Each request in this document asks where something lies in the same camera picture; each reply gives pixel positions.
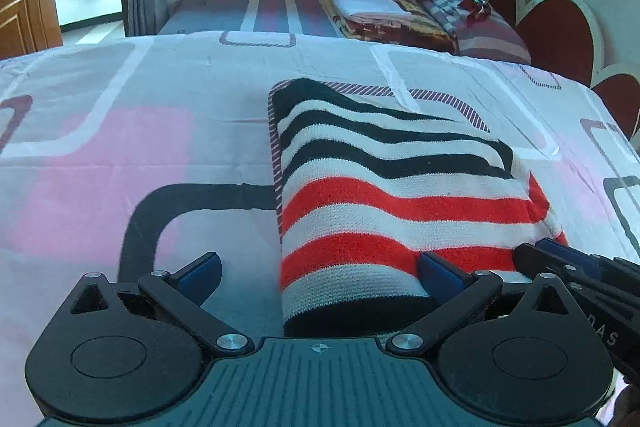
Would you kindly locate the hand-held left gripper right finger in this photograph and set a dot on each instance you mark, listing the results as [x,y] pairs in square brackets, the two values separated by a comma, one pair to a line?
[440,274]

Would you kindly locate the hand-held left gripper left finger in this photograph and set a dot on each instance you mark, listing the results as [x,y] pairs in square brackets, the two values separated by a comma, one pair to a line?
[200,274]

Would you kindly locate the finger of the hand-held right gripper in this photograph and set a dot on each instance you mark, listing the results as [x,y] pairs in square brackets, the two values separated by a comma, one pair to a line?
[537,259]
[567,254]

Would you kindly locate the red black white striped sweater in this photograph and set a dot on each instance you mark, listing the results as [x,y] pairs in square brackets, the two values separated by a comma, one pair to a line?
[375,187]

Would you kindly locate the pink patterned bed sheet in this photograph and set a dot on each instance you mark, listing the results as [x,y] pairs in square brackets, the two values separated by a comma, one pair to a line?
[125,132]

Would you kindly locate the red heart-shaped headboard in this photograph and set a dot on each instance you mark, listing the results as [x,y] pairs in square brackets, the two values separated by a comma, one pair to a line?
[555,37]

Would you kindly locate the striped pillow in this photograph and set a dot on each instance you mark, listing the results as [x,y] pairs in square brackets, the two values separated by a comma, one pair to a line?
[492,39]

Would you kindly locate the folded blankets pile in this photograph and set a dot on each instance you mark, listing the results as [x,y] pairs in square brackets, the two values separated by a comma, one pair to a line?
[400,29]

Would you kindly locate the striped bed sheet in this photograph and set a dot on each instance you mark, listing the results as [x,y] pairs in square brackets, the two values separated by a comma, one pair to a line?
[220,14]

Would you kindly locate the plaid folded cloth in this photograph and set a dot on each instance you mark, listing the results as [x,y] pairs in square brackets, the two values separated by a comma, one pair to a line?
[447,9]

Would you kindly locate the white folded cloth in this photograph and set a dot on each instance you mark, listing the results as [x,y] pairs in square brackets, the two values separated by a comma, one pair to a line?
[367,3]

